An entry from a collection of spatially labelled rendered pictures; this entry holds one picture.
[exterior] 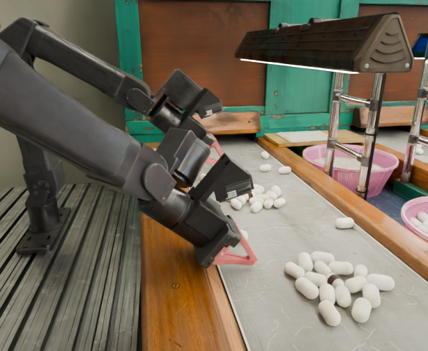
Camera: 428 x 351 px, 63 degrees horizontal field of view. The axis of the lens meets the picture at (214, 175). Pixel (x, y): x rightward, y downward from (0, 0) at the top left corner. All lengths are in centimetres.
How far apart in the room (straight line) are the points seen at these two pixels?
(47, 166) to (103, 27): 129
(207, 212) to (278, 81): 88
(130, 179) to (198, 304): 18
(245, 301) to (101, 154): 28
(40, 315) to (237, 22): 100
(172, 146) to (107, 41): 155
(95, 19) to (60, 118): 168
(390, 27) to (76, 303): 62
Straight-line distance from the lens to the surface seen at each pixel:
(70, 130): 35
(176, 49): 122
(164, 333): 44
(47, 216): 87
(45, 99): 34
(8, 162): 224
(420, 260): 64
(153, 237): 62
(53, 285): 72
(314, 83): 136
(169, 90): 76
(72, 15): 203
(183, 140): 48
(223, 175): 47
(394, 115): 150
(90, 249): 80
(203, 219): 48
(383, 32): 51
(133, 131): 123
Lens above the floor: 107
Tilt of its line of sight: 20 degrees down
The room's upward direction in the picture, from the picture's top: straight up
